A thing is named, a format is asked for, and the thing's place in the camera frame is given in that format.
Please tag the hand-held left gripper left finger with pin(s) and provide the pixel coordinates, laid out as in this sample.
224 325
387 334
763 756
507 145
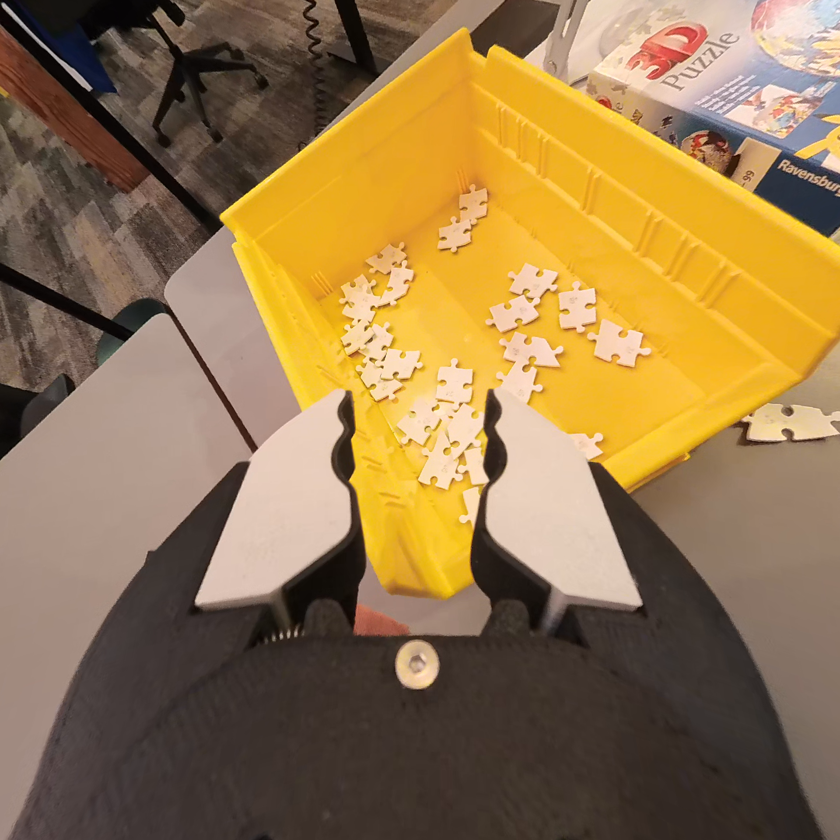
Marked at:
282 525

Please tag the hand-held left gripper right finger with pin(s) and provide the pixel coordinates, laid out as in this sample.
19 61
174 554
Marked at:
558 525

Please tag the pile of puzzle pieces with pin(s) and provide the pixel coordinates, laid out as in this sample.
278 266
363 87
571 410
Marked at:
515 315

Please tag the white jigsaw piece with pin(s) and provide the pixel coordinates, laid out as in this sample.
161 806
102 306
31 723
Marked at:
814 421
768 423

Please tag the yellow plastic bin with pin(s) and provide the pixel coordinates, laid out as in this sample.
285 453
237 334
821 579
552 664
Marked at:
656 275

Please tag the blue puzzle box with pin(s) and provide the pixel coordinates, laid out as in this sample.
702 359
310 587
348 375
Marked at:
722 98

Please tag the black office chair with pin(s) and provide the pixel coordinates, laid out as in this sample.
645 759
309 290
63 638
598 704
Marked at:
190 65

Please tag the white metal stand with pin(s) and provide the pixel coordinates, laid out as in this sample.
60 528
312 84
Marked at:
561 39

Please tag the black metal leg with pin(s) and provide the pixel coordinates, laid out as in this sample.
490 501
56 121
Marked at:
358 33

